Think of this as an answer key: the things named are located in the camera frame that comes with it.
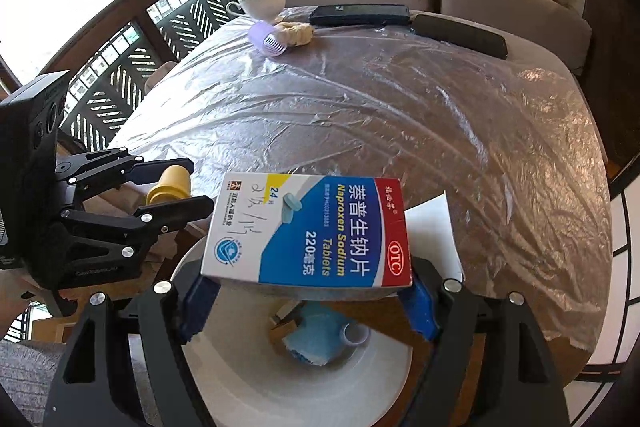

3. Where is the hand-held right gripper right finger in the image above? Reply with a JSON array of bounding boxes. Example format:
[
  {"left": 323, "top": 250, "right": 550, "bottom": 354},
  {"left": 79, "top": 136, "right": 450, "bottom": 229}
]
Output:
[{"left": 399, "top": 257, "right": 571, "bottom": 427}]

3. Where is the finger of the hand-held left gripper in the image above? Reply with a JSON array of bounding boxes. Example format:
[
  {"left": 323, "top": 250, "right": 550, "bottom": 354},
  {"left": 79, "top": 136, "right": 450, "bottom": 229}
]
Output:
[
  {"left": 60, "top": 196, "right": 215, "bottom": 260},
  {"left": 55, "top": 148, "right": 195, "bottom": 208}
]

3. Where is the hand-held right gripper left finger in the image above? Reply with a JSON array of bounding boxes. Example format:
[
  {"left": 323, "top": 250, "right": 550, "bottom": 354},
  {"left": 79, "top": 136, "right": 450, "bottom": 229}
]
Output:
[{"left": 42, "top": 264, "right": 221, "bottom": 427}]

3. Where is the white round bin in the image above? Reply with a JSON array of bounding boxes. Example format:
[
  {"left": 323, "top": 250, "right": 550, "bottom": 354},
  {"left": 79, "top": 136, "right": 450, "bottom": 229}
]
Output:
[{"left": 170, "top": 237, "right": 416, "bottom": 427}]

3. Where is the white blue medicine box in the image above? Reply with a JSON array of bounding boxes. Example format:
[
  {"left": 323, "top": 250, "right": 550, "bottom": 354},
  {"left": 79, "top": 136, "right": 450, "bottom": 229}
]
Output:
[{"left": 200, "top": 172, "right": 413, "bottom": 290}]

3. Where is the white paper sheet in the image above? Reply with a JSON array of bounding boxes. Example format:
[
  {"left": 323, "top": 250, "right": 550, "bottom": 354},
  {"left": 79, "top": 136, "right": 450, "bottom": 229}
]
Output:
[{"left": 404, "top": 192, "right": 466, "bottom": 283}]

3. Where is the pale chair back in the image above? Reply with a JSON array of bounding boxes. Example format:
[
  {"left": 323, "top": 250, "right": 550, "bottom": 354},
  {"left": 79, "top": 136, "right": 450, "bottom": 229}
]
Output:
[{"left": 145, "top": 61, "right": 178, "bottom": 90}]

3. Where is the grey knit cloth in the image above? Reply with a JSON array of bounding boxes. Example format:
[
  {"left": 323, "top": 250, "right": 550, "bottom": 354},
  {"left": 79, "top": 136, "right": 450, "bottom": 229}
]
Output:
[{"left": 0, "top": 339, "right": 68, "bottom": 427}]

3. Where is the beige crumpled bread piece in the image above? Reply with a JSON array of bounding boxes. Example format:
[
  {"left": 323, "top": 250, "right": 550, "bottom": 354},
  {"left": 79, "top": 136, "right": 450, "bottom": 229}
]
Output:
[{"left": 276, "top": 21, "right": 316, "bottom": 48}]

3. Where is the white cup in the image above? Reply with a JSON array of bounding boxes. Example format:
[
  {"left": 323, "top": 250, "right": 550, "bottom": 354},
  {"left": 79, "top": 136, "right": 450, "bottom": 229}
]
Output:
[{"left": 225, "top": 0, "right": 287, "bottom": 24}]

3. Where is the black long box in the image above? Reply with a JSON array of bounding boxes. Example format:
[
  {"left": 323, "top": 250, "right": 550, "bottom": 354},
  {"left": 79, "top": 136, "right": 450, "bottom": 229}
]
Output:
[{"left": 308, "top": 4, "right": 412, "bottom": 28}]

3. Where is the black oblong case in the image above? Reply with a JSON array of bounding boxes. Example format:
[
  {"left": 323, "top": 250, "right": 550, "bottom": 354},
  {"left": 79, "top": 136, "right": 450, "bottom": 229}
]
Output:
[{"left": 410, "top": 14, "right": 509, "bottom": 60}]

